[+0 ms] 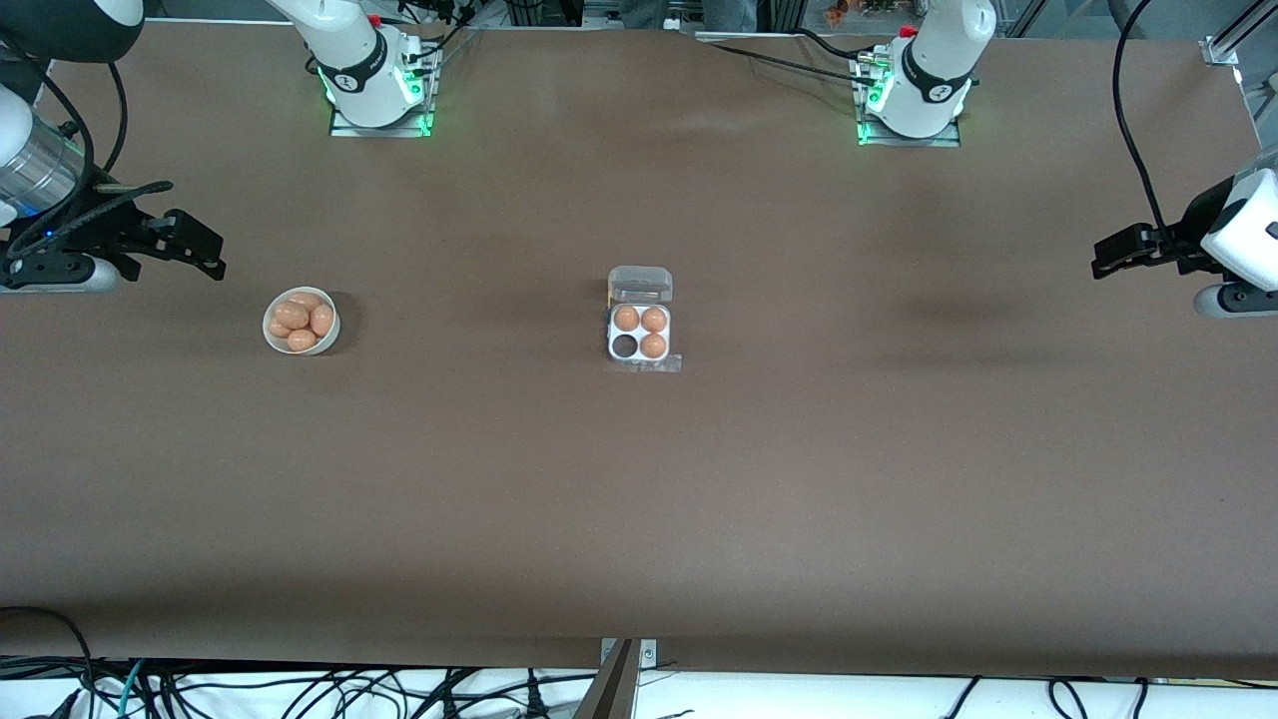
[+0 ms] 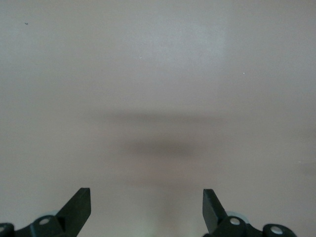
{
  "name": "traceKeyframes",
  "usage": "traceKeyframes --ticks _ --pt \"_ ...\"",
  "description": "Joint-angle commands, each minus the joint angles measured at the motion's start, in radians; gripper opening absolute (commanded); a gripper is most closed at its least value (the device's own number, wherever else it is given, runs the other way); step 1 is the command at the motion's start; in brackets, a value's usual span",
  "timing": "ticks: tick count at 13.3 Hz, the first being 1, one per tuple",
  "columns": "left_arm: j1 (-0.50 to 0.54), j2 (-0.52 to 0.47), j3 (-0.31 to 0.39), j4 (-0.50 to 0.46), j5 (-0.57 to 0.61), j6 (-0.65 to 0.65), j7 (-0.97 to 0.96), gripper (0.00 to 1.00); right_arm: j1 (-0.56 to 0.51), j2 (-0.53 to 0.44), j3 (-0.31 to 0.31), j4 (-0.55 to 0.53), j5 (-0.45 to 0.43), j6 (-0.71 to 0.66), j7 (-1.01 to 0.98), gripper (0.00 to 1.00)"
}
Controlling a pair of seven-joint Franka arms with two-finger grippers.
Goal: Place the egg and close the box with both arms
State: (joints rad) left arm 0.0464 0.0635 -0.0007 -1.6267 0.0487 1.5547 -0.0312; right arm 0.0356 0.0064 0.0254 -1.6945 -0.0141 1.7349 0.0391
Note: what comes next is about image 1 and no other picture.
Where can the silver metal bracket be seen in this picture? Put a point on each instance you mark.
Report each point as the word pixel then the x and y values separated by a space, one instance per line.
pixel 649 654

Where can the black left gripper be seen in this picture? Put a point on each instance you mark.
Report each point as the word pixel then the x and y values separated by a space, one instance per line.
pixel 1174 239

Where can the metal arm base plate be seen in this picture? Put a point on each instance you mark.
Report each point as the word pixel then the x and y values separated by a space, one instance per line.
pixel 384 128
pixel 949 138

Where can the aluminium frame profile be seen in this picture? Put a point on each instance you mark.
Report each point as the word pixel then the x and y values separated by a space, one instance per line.
pixel 1233 40

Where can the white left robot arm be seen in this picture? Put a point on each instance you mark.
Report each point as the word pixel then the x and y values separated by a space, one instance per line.
pixel 934 70

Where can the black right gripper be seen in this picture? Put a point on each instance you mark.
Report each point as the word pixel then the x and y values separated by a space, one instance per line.
pixel 103 224

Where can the dark metal pole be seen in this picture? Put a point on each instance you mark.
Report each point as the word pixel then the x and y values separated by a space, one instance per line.
pixel 611 689

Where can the white round bowl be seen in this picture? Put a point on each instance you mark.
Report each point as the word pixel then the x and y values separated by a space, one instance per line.
pixel 272 335

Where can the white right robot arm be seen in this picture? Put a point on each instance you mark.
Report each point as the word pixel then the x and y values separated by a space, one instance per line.
pixel 361 80

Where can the clear plastic egg carton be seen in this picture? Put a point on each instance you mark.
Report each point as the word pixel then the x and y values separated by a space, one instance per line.
pixel 639 285

